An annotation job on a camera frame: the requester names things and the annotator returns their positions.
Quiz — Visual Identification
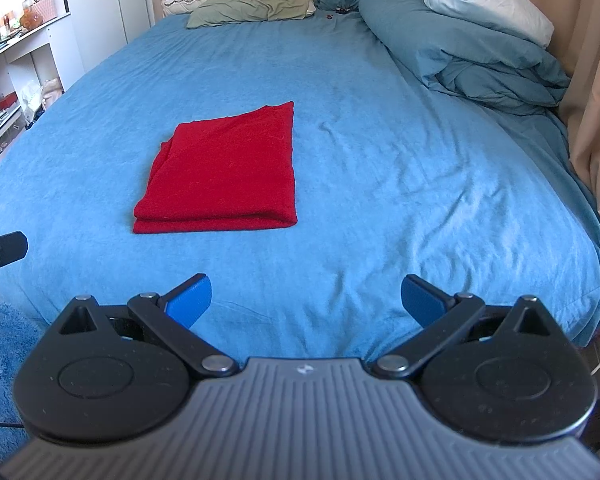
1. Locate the red knit sweater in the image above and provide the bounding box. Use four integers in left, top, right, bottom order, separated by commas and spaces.
133, 102, 297, 234

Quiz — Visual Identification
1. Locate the blue fluffy rug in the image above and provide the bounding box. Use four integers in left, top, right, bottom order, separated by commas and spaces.
0, 303, 46, 465

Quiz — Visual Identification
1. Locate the blue bed sheet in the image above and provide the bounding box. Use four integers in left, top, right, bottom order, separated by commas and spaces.
0, 14, 600, 360

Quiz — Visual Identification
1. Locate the white shelf unit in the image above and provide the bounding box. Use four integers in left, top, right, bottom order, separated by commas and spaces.
0, 0, 84, 162

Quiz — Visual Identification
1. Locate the brown teddy bear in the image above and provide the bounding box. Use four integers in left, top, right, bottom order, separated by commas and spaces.
19, 6, 44, 32

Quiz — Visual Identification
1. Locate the teal duvet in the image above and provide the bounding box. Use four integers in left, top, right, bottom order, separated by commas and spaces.
358, 0, 570, 115

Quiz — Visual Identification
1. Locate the white wardrobe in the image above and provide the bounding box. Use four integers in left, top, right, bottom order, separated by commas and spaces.
64, 0, 152, 72

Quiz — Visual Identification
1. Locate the green pillow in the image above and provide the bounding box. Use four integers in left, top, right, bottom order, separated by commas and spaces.
186, 0, 316, 29

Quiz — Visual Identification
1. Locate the light blue blanket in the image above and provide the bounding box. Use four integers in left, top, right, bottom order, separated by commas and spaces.
424, 0, 555, 49

